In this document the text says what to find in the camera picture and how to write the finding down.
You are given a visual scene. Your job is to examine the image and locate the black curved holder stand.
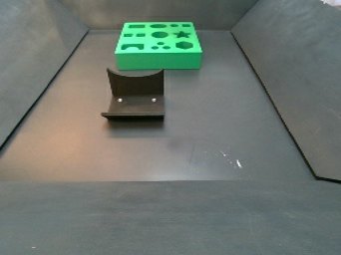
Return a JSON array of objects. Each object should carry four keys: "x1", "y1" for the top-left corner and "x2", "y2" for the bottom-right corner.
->
[{"x1": 102, "y1": 69, "x2": 166, "y2": 120}]

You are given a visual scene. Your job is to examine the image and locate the green shape sorter block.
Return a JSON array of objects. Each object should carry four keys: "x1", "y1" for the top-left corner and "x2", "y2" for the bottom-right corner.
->
[{"x1": 115, "y1": 21, "x2": 202, "y2": 70}]

